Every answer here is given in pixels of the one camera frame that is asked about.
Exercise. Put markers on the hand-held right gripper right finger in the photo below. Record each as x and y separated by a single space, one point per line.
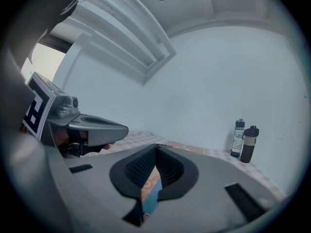
213 190

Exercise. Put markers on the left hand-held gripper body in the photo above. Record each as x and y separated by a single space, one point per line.
39 101

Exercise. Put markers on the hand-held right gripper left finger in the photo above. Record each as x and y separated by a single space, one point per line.
97 178

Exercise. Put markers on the clear bottle with blue base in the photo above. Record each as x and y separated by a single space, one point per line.
238 139

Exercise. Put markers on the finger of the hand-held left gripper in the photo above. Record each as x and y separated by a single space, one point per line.
107 133
92 116

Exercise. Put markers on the dark tumbler with beige band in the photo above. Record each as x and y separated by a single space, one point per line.
249 144

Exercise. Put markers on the notebook with teal cover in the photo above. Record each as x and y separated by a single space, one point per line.
151 203

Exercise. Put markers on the person's left hand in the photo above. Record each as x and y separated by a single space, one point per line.
60 139

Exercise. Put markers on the black framed window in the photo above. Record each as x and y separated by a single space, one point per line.
43 62

